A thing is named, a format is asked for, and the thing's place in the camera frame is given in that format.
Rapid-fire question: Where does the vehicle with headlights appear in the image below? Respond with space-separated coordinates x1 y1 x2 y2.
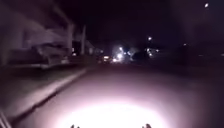
99 54 113 65

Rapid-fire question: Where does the grey asphalt road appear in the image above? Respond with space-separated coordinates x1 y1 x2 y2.
13 61 224 128

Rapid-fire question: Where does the parked car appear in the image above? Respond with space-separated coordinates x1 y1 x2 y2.
8 43 72 70

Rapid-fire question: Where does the building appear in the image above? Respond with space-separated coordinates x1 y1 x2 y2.
0 0 104 66

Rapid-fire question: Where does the grey pavement strip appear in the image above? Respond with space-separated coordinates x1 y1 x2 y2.
0 64 91 121

